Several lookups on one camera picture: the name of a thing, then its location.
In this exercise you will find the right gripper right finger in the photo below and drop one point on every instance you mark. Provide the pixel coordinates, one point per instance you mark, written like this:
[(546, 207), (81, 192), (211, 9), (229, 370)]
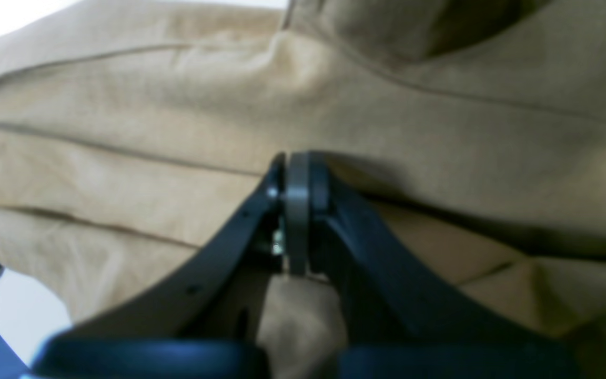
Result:
[(403, 320)]

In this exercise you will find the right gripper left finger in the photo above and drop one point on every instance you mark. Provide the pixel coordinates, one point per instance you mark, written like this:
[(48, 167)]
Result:
[(198, 322)]

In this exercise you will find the brown t-shirt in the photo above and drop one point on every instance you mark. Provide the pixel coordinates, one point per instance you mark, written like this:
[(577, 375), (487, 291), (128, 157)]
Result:
[(131, 130)]

